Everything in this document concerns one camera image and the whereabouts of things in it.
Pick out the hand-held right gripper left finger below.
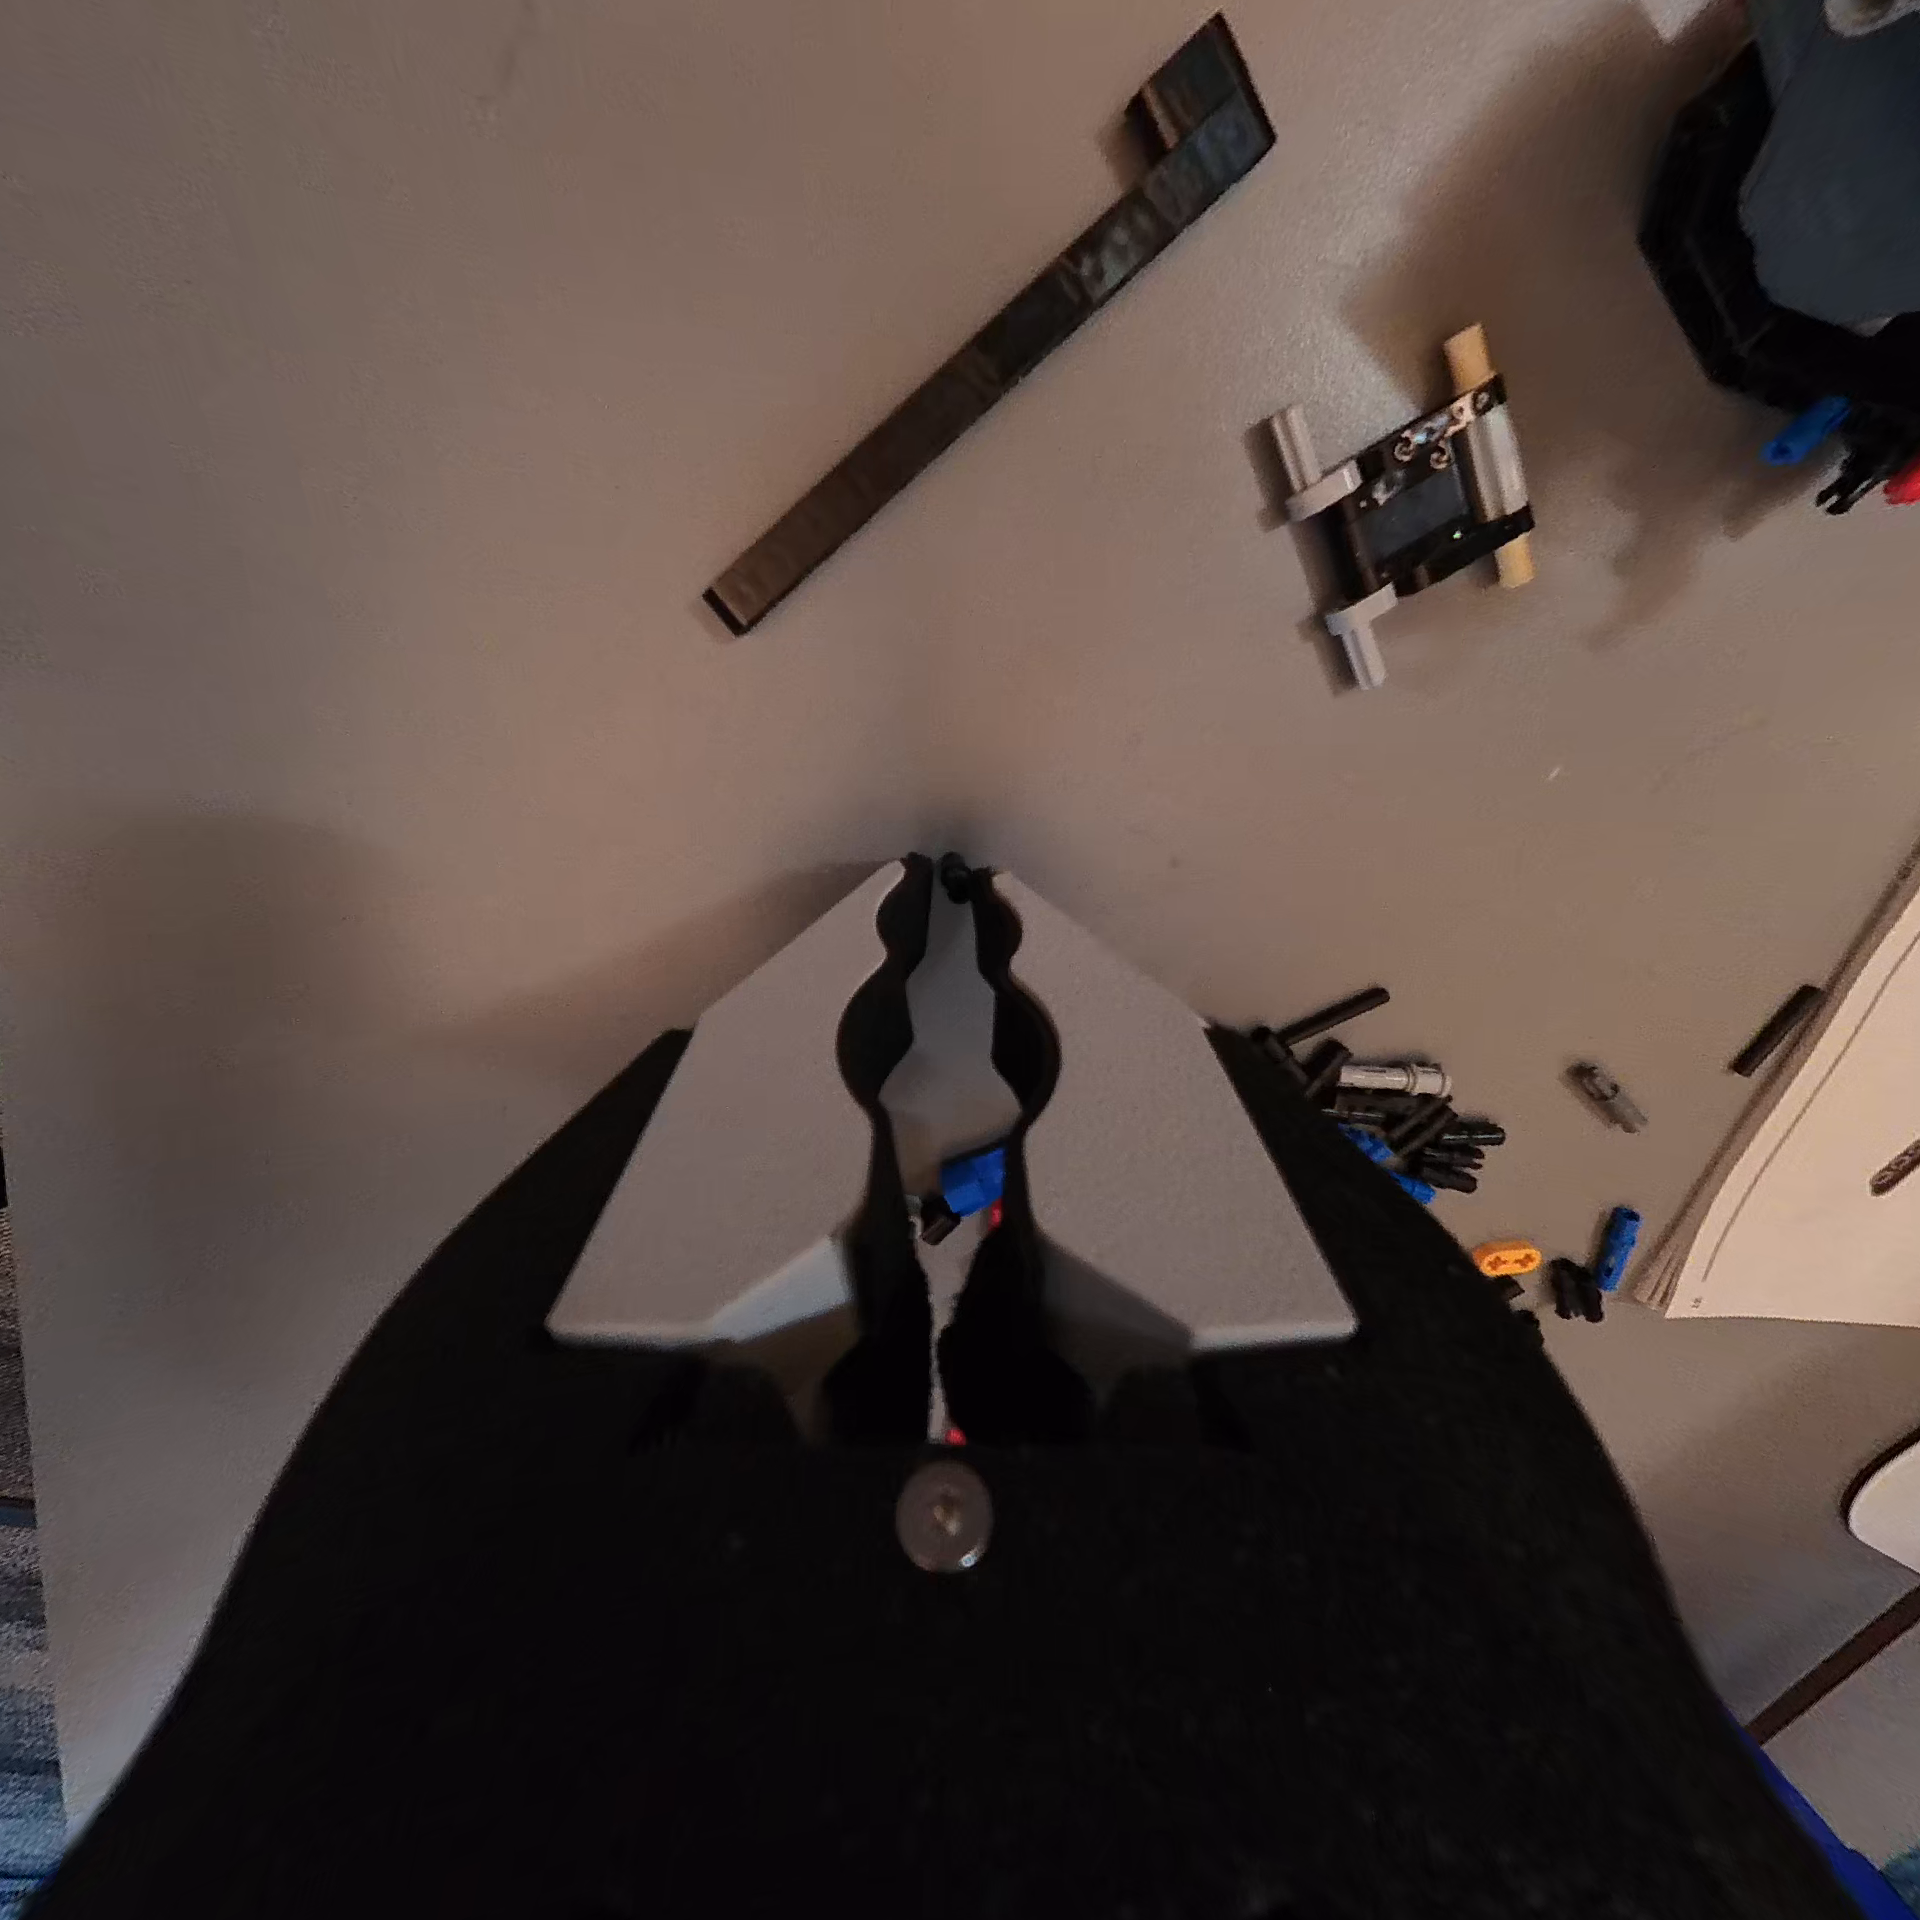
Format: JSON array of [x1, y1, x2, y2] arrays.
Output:
[[544, 855, 934, 1354]]

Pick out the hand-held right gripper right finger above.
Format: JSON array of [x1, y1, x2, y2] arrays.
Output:
[[937, 852, 1362, 1364]]

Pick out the blue and black lego pin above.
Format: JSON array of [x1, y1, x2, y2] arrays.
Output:
[[920, 1146, 1008, 1249]]

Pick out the pile of small lego pieces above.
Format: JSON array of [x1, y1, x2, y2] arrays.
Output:
[[1253, 982, 1512, 1212]]

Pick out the open lego instruction booklet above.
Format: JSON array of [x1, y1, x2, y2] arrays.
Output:
[[1629, 839, 1920, 1331]]

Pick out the small black grey lego subassembly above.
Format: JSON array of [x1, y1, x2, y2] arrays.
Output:
[[1257, 323, 1537, 692]]

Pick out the long black lego beam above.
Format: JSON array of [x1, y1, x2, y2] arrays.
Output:
[[699, 11, 1279, 639]]

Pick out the lego motor assembly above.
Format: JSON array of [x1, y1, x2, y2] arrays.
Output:
[[1640, 0, 1920, 514]]

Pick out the blue plastic bin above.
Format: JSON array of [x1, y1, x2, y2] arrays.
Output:
[[1727, 1710, 1887, 1920]]

